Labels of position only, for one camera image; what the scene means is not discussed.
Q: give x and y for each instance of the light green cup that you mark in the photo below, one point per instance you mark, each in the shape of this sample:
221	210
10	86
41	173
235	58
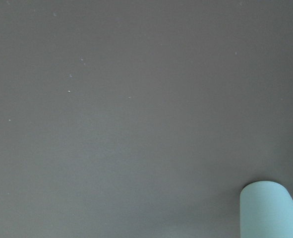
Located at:
266	211

